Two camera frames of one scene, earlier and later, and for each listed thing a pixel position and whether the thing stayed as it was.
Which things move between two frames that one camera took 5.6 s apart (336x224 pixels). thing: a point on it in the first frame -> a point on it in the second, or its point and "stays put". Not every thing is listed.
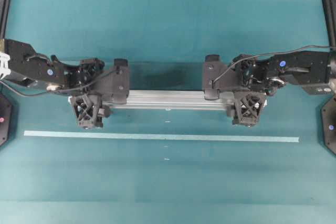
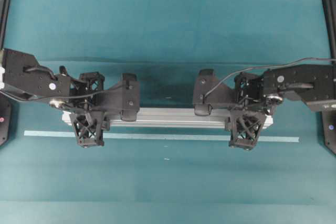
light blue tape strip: x=161 y=136 stays put
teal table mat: x=165 y=32 stays put
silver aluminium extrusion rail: x=173 y=100 -> x=174 y=118
